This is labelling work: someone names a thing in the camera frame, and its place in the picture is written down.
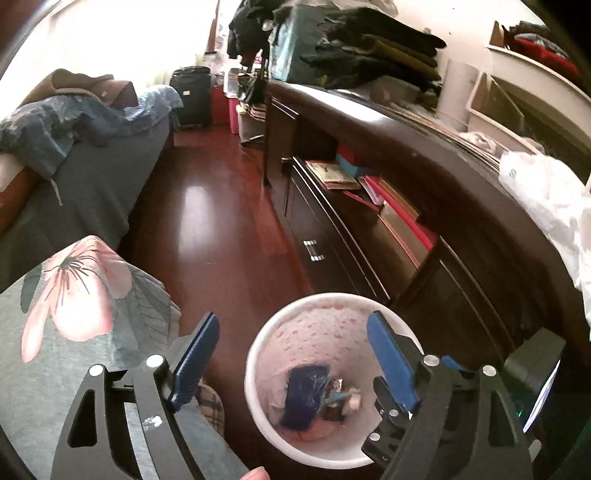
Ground plaid slipper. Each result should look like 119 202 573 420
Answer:
196 385 225 437

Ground white storage box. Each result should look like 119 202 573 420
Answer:
224 67 250 97

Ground white shelf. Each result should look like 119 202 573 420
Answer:
485 21 591 153

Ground black handbag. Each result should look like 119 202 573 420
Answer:
238 69 269 104

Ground hanging dark clothes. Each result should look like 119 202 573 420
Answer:
226 0 278 58

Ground bed with dark grey sheet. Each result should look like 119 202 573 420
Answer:
0 124 176 287

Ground dark brown garment pile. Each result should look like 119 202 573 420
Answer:
21 69 137 109

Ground white plastic bag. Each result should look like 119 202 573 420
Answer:
499 150 591 324

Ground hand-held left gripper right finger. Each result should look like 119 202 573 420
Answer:
367 311 534 480

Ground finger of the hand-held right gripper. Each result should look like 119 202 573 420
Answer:
361 376 416 469

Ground dark wooden cabinet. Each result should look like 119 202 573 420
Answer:
263 78 591 384

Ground blue floral blanket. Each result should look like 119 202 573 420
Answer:
0 88 183 178

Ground black suitcase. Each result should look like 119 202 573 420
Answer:
169 66 213 130

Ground white pink speckled waste bin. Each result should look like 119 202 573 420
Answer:
245 292 428 467

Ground red box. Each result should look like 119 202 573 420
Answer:
211 85 232 124

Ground grey floral tablecloth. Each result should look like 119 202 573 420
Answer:
0 235 250 480

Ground stack of books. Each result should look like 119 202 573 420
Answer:
305 143 439 268

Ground folded dark clothes pile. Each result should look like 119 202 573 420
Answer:
300 7 448 90

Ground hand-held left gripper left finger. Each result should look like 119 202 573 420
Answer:
51 312 221 480

